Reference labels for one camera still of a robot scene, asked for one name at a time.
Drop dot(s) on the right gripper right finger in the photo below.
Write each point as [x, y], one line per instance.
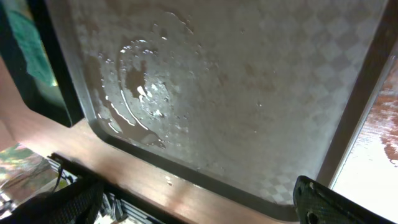
[316, 204]

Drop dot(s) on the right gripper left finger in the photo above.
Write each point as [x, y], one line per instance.
[79, 202]

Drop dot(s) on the green yellow sponge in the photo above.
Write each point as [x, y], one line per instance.
[28, 38]

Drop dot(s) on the green tray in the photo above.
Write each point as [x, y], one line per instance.
[58, 103]

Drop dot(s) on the dark brown tray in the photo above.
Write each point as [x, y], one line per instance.
[238, 97]

